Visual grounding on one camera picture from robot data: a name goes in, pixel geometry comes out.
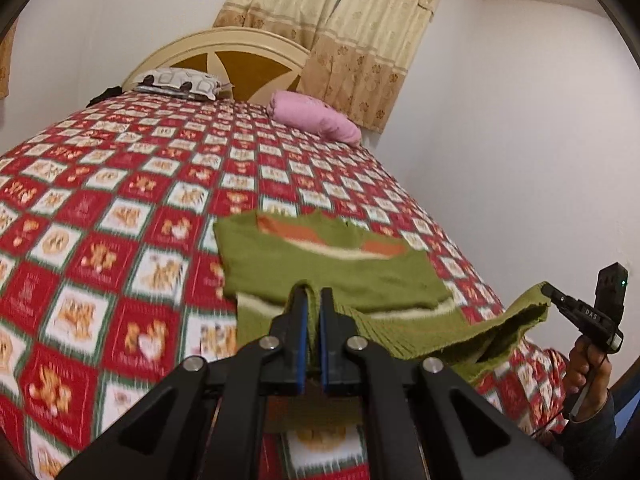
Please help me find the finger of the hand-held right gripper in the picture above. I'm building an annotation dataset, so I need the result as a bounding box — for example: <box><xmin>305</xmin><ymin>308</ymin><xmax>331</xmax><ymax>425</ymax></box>
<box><xmin>542</xmin><ymin>283</ymin><xmax>584</xmax><ymax>322</ymax></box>

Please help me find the pink pillow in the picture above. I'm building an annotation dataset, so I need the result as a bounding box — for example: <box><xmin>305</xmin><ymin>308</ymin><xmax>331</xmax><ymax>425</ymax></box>
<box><xmin>266</xmin><ymin>90</ymin><xmax>362</xmax><ymax>147</ymax></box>

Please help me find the white grey patterned pillow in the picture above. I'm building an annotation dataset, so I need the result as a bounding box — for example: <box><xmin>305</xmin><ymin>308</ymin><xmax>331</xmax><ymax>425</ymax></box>
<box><xmin>132</xmin><ymin>67</ymin><xmax>234</xmax><ymax>103</ymax></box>

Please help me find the dark cloth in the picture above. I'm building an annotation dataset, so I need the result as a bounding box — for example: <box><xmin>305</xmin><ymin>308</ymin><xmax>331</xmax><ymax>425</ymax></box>
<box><xmin>86</xmin><ymin>87</ymin><xmax>124</xmax><ymax>108</ymax></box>

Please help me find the person's right forearm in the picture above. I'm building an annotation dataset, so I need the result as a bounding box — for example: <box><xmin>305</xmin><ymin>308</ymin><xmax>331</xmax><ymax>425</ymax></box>
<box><xmin>567</xmin><ymin>391</ymin><xmax>619</xmax><ymax>463</ymax></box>

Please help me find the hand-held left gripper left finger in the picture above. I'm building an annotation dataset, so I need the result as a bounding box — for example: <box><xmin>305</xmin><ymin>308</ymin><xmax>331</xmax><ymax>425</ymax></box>
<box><xmin>60</xmin><ymin>286</ymin><xmax>308</xmax><ymax>480</ymax></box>

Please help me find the person's right hand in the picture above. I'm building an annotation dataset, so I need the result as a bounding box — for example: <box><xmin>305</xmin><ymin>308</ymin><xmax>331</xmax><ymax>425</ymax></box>
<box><xmin>567</xmin><ymin>334</ymin><xmax>613</xmax><ymax>417</ymax></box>

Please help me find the green orange striped knit sweater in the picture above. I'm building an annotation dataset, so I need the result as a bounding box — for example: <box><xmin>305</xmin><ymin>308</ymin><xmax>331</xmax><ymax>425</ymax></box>
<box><xmin>213</xmin><ymin>210</ymin><xmax>552</xmax><ymax>377</ymax></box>

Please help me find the red bear printed blanket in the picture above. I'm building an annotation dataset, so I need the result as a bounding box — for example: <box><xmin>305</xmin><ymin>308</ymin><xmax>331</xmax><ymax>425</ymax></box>
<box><xmin>0</xmin><ymin>94</ymin><xmax>573</xmax><ymax>480</ymax></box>

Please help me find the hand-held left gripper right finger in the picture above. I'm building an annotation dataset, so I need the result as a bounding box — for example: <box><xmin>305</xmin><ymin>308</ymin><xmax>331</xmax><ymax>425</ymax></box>
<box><xmin>320</xmin><ymin>288</ymin><xmax>576</xmax><ymax>480</ymax></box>

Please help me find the beige floral wide curtain panel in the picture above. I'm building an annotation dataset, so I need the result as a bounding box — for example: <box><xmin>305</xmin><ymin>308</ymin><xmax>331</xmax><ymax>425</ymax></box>
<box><xmin>297</xmin><ymin>0</ymin><xmax>449</xmax><ymax>134</ymax></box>

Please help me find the beige floral side curtain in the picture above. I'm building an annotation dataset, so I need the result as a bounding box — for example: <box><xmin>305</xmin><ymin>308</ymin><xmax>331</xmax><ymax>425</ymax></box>
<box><xmin>0</xmin><ymin>19</ymin><xmax>19</xmax><ymax>102</ymax></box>

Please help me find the cream wooden headboard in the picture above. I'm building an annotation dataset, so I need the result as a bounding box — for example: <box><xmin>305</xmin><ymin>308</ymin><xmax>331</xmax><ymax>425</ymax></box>
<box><xmin>122</xmin><ymin>26</ymin><xmax>314</xmax><ymax>107</ymax></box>

